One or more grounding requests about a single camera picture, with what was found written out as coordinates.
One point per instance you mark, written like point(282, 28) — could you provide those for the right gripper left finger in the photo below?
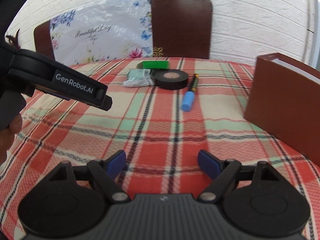
point(93, 182)

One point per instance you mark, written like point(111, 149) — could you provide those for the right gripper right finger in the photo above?
point(226, 174)

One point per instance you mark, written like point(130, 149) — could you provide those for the person's left hand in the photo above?
point(8, 136)

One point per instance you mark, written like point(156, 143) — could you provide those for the red plaid bed blanket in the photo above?
point(161, 141)

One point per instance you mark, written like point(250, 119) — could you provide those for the green snack packet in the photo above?
point(139, 78)

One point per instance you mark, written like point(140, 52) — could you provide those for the floral plastic bag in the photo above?
point(101, 31)

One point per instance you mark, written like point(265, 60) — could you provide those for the black tape roll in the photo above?
point(171, 79)

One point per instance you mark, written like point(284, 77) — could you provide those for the green small box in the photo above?
point(153, 65)

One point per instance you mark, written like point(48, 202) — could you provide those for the blue handled screwdriver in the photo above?
point(189, 96)

